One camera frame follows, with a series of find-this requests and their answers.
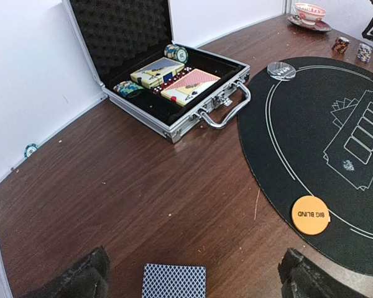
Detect red saucer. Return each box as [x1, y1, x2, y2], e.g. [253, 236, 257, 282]
[287, 14, 332, 32]

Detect teal chip stack in case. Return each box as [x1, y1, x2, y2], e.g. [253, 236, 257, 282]
[113, 81, 144, 99]

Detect blue card deck box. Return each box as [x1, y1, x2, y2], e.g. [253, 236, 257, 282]
[130, 57, 185, 89]

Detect green chip stack in case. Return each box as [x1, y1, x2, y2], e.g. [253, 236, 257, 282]
[163, 44, 188, 63]

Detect orange black chip stack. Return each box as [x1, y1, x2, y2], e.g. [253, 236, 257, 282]
[331, 36, 351, 54]

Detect orange big blind button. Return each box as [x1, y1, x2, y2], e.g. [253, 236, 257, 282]
[291, 196, 330, 235]

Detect red dice row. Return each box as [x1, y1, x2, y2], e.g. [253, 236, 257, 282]
[150, 66, 194, 95]

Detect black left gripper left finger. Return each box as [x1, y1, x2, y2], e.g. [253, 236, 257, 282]
[24, 247, 110, 297]

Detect blue white chip stack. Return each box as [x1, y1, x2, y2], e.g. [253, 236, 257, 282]
[357, 43, 372, 63]

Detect round black poker mat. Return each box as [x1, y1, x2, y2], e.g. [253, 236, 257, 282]
[238, 56, 373, 276]

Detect red card deck box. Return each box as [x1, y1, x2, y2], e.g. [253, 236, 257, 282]
[160, 69, 220, 106]

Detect blue patterned card deck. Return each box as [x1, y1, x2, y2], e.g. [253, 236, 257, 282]
[142, 263, 206, 298]

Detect clear dealer button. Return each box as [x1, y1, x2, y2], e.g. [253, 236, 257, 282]
[267, 61, 293, 81]

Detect teal chip by wall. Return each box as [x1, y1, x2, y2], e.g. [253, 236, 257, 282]
[24, 143, 38, 158]

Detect aluminium poker case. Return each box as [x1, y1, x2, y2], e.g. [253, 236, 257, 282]
[64, 1, 251, 143]

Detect right aluminium frame post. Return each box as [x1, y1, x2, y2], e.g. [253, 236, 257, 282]
[282, 0, 295, 14]

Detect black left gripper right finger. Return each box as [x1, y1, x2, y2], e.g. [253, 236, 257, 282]
[278, 248, 365, 298]

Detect red patterned bowl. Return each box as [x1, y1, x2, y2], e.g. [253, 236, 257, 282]
[293, 2, 326, 25]

